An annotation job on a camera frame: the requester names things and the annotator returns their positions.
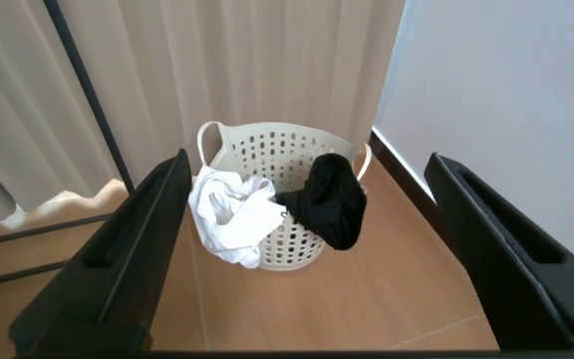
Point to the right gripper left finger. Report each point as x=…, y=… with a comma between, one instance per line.
x=117, y=279

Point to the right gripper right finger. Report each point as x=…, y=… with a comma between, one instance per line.
x=526, y=299

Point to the white printed t-shirt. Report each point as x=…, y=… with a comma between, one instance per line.
x=237, y=224

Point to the black clothes rack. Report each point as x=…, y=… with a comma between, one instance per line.
x=87, y=95

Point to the white laundry basket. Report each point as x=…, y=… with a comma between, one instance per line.
x=277, y=149

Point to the black garment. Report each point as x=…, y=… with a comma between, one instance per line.
x=332, y=199

